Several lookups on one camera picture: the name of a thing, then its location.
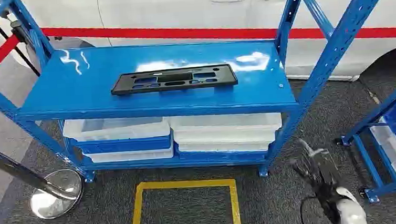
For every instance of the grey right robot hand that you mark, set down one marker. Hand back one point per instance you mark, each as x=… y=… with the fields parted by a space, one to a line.
x=319 y=176

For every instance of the black plastic plate with cutouts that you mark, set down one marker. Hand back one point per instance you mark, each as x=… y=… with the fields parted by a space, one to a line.
x=123 y=85

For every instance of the small blue shelf rack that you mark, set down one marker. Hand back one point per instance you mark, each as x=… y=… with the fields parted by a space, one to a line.
x=373 y=168

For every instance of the white car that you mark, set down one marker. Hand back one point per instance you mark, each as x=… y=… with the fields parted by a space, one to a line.
x=163 y=9

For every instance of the blue metal shelf rack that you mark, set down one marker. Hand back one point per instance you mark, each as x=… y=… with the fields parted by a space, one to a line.
x=78 y=91

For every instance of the chrome stanchion with round base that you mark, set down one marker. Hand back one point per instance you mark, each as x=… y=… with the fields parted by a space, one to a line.
x=55 y=194

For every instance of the thin black barrier post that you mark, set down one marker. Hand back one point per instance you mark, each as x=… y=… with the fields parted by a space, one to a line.
x=23 y=57

